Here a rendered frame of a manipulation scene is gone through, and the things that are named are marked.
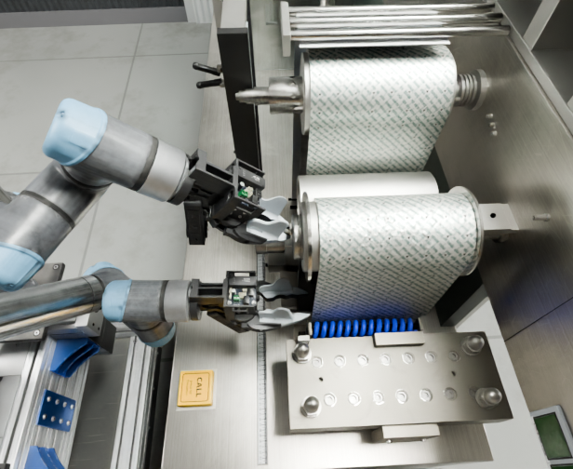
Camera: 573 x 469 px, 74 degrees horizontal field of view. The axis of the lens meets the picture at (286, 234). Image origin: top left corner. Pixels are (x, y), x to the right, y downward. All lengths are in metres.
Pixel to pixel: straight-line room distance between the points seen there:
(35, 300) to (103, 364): 1.03
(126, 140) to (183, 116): 2.36
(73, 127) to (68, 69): 3.12
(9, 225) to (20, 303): 0.24
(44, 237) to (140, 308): 0.23
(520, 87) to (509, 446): 1.57
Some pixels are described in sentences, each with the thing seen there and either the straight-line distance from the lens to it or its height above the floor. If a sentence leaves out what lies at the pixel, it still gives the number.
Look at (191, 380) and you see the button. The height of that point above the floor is 0.92.
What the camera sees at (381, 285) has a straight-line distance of 0.68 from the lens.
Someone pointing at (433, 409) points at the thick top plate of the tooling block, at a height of 1.03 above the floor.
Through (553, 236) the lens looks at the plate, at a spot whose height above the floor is 1.34.
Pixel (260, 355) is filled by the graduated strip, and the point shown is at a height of 0.90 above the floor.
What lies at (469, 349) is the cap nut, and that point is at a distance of 0.84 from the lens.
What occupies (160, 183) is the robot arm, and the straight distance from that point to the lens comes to 0.51.
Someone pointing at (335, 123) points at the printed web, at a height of 1.33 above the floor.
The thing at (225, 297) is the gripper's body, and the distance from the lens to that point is 0.67.
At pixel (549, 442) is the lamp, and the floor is 1.18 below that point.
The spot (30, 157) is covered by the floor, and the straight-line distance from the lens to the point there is 2.97.
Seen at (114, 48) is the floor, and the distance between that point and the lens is 3.70.
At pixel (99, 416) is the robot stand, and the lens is 1.73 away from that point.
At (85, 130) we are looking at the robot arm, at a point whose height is 1.49.
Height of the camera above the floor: 1.78
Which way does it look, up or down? 57 degrees down
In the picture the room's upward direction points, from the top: straight up
